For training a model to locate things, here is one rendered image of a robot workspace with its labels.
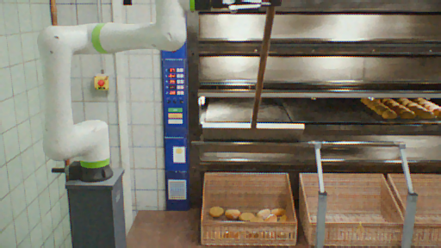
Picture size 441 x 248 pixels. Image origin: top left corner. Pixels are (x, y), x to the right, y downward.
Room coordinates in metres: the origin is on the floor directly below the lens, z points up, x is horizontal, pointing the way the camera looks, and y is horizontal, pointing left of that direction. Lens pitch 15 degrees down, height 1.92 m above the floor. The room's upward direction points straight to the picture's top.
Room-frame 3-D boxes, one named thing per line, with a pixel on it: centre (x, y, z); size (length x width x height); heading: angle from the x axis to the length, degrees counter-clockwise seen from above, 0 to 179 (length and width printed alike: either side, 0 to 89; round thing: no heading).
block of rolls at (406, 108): (3.26, -1.35, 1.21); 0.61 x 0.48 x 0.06; 179
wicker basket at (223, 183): (2.58, -0.17, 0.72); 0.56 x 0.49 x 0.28; 89
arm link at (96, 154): (1.85, 0.55, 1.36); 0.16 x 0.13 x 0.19; 145
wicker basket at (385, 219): (2.57, -0.79, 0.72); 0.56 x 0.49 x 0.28; 88
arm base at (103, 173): (1.86, 0.60, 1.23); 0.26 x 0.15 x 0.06; 88
